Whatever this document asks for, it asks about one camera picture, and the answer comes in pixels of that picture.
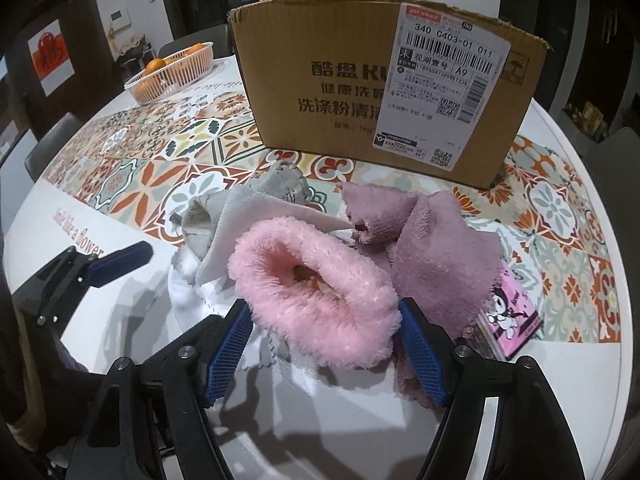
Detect dark brown wooden door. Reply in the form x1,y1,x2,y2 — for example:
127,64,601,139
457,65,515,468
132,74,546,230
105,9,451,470
0,0,108,161

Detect grey printed cloth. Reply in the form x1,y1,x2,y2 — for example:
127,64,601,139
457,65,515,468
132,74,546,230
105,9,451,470
170,162,313,261

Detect white thin cloth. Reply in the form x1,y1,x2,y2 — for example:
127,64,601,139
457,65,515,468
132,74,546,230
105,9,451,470
167,250,301,376

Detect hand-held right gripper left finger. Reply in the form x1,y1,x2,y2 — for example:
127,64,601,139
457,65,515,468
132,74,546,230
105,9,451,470
70,299,256,480

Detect grey dining chair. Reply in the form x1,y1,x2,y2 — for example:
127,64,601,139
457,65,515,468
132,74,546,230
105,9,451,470
582,127,640,206
159,24,236,60
25,112,83,183

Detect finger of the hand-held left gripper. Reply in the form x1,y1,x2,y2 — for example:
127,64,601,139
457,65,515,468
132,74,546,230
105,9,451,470
12,241,153,323

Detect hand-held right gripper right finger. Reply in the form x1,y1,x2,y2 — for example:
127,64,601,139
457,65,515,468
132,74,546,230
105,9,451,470
397,297,583,480

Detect white basket of oranges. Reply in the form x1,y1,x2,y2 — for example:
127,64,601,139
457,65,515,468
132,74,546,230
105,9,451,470
124,42,215,106

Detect patterned tile table mat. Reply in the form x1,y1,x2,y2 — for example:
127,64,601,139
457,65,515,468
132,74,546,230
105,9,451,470
45,91,621,346

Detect pink cartoon tissue pack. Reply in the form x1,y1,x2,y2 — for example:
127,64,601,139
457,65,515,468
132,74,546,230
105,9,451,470
472,260,546,361

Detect small cluttered shelf rack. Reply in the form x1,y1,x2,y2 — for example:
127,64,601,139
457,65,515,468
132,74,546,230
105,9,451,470
119,34,152,77

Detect off-white ribbed cloth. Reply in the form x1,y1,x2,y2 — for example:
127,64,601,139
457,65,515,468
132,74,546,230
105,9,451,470
194,187,351,286

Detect brown paper bag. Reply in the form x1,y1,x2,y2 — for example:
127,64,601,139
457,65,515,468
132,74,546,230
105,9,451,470
581,101,604,137

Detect brown cardboard box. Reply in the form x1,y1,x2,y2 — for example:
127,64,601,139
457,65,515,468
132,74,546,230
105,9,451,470
227,0,555,192

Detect red and white door poster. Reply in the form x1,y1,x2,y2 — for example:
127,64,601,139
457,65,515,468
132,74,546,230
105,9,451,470
27,19,76,96

